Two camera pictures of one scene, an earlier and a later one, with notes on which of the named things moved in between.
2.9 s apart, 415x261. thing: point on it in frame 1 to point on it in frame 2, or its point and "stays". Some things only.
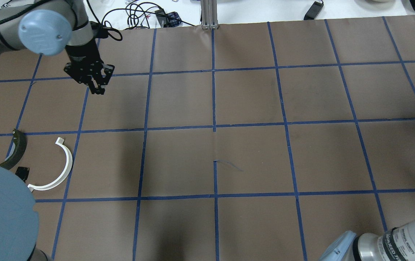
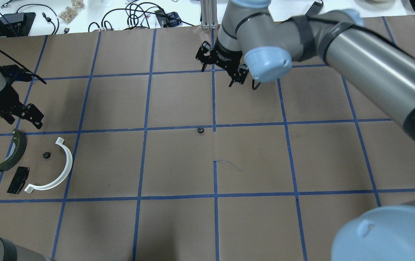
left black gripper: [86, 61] to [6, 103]
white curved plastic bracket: [59, 141] stays
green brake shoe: [20, 141] stays
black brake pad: [22, 172] stays
